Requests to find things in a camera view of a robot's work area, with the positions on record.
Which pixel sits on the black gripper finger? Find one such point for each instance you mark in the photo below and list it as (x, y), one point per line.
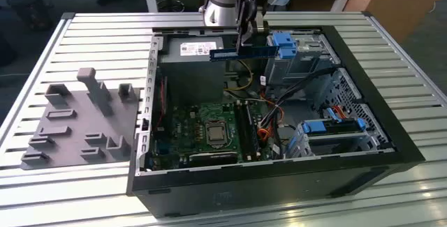
(245, 33)
(261, 38)

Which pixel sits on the blue-green RAM stick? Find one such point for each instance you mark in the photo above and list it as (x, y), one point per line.
(223, 54)
(254, 133)

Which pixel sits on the black RAM slot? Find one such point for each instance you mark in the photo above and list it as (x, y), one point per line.
(243, 130)
(247, 130)

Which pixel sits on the blue drive bay latch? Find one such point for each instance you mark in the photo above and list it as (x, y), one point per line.
(289, 52)
(284, 40)

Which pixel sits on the tall silver drive cage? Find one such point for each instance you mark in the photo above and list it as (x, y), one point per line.
(308, 62)

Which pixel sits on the grey power supply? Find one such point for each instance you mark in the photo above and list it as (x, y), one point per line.
(189, 80)

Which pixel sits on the black case fan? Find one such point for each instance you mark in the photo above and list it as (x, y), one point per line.
(165, 93)

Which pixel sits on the round grey speaker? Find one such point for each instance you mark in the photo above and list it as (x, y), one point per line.
(285, 134)

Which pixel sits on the hard disk in blue carrier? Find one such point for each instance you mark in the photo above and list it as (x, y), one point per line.
(314, 127)

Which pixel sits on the silver CPU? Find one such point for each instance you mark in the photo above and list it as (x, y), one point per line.
(215, 134)

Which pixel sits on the green motherboard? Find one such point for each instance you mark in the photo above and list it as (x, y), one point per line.
(185, 133)

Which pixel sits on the wooden cabinet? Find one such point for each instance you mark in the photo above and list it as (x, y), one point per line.
(402, 2)

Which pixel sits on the low silver drive cage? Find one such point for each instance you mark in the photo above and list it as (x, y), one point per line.
(336, 140)

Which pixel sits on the black graphics card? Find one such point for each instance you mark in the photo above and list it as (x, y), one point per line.
(213, 157)

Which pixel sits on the black PC case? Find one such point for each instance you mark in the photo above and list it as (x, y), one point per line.
(280, 193)

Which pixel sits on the black bag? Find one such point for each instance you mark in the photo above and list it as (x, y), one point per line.
(31, 12)

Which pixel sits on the grey parts rack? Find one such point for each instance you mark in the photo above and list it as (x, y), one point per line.
(70, 138)

